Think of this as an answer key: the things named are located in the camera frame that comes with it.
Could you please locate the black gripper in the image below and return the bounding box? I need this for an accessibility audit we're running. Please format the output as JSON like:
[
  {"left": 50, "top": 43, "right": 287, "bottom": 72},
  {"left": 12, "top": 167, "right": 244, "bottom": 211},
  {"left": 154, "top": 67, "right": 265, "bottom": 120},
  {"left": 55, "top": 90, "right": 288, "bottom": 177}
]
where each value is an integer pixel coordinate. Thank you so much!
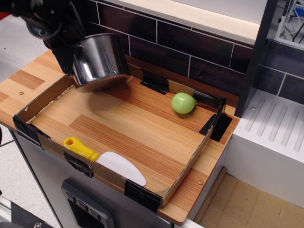
[{"left": 0, "top": 0, "right": 85, "bottom": 74}]

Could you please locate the stainless steel pot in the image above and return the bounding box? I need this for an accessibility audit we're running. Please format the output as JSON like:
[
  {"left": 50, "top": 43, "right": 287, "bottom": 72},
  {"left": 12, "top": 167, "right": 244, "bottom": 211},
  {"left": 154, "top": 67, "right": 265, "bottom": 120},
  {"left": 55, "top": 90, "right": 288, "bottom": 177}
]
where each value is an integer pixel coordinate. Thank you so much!
[{"left": 73, "top": 33, "right": 130, "bottom": 93}]

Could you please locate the cardboard fence with black tape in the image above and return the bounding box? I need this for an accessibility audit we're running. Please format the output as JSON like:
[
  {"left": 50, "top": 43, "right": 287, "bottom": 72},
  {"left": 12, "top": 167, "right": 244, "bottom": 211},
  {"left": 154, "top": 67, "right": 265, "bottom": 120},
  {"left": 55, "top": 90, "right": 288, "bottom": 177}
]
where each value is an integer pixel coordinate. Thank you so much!
[{"left": 13, "top": 52, "right": 237, "bottom": 216}]

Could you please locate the black object on floor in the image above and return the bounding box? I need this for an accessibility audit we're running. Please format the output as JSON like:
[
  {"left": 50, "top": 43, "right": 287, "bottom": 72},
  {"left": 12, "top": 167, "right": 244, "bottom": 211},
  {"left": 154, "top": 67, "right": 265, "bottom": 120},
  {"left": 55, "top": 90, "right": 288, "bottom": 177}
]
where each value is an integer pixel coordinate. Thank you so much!
[{"left": 3, "top": 0, "right": 23, "bottom": 17}]

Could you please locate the green toy pear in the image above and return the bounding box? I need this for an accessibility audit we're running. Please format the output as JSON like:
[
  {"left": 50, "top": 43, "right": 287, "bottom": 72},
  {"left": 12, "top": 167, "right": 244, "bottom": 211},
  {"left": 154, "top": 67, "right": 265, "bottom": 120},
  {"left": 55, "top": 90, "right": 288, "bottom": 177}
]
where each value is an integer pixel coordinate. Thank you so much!
[{"left": 171, "top": 92, "right": 197, "bottom": 114}]

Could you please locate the grey oven control panel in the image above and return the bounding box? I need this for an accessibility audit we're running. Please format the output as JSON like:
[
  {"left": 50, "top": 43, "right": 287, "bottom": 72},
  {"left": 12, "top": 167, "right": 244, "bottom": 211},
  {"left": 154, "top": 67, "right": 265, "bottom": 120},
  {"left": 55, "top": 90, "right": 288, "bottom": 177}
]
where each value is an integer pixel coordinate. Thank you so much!
[{"left": 61, "top": 180, "right": 115, "bottom": 228}]

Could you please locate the white sink drainboard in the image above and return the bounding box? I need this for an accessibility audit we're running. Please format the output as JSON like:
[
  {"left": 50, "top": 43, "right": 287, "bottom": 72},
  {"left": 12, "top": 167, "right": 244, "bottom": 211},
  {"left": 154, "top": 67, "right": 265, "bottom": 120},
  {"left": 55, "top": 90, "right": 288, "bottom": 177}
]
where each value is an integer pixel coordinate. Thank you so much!
[{"left": 225, "top": 90, "right": 304, "bottom": 207}]

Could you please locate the yellow handled white toy knife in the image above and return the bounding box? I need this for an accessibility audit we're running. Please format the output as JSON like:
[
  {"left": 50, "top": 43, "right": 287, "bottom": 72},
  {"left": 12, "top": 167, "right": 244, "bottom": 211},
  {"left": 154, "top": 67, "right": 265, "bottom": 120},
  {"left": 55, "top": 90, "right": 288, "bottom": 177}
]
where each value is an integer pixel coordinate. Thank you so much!
[{"left": 62, "top": 137, "right": 147, "bottom": 187}]

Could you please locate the dark grey vertical post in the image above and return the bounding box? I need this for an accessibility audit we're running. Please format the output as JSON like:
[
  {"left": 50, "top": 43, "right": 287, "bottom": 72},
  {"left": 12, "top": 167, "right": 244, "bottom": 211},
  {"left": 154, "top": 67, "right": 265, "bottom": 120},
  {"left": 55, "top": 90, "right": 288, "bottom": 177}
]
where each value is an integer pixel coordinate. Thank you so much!
[{"left": 234, "top": 0, "right": 278, "bottom": 117}]

